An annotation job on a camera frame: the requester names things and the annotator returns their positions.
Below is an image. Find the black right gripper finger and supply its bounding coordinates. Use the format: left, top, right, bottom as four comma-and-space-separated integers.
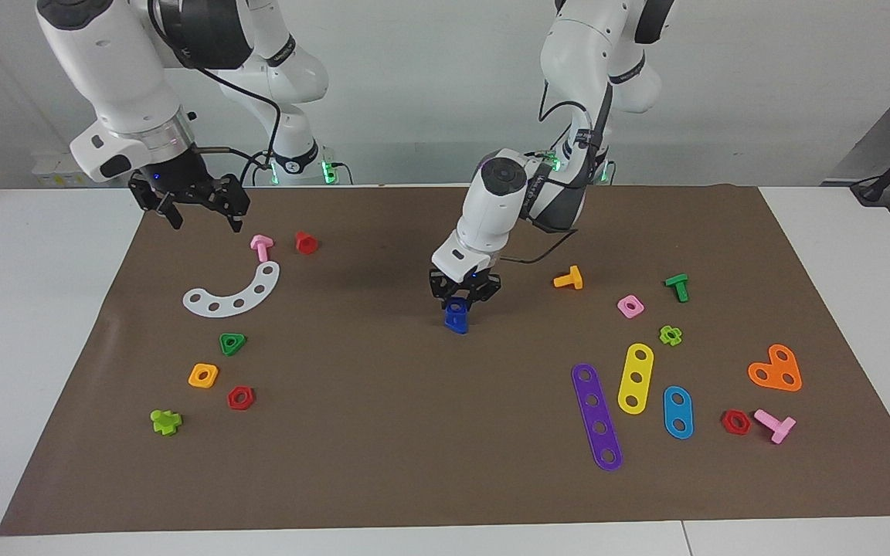
128, 171, 184, 230
209, 174, 251, 233

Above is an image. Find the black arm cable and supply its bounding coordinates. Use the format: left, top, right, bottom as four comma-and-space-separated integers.
503, 77, 596, 265
148, 0, 285, 167

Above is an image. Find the brown table mat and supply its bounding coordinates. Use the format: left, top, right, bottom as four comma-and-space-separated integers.
0, 182, 890, 537

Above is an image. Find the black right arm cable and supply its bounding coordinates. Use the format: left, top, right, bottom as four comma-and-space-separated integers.
148, 0, 285, 167

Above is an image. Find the orange heart plate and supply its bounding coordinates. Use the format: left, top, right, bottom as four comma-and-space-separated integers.
747, 344, 803, 392

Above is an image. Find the blue two-hole strip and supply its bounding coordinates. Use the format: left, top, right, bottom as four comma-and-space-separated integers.
662, 385, 695, 440

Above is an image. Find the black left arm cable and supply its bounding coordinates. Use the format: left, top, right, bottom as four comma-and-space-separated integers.
503, 77, 596, 265

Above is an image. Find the yellow three-hole strip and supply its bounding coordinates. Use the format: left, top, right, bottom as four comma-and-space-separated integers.
617, 343, 655, 415

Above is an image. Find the black base cable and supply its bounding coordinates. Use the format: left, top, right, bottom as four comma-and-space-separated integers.
243, 148, 277, 187

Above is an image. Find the purple four-hole strip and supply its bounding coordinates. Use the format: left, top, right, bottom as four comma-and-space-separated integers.
571, 363, 623, 472

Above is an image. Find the white curved perforated plate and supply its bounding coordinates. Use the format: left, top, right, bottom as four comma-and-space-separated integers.
182, 261, 281, 318

